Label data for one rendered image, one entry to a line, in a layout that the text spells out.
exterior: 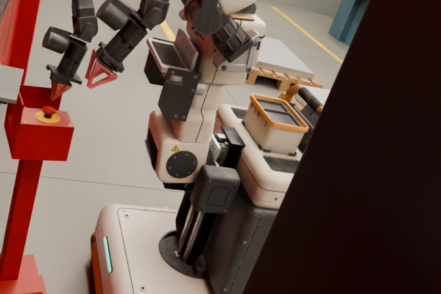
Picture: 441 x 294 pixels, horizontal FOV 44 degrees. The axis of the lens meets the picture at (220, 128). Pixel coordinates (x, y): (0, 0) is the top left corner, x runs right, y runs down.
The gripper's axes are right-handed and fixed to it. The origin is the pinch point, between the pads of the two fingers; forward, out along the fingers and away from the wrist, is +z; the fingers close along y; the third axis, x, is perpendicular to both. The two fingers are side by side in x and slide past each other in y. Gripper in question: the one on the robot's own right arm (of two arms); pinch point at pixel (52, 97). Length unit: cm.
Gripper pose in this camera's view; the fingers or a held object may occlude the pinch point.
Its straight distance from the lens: 178.4
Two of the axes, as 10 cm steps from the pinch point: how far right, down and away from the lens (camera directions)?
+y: -6.9, -2.1, -6.9
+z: -5.0, 8.3, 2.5
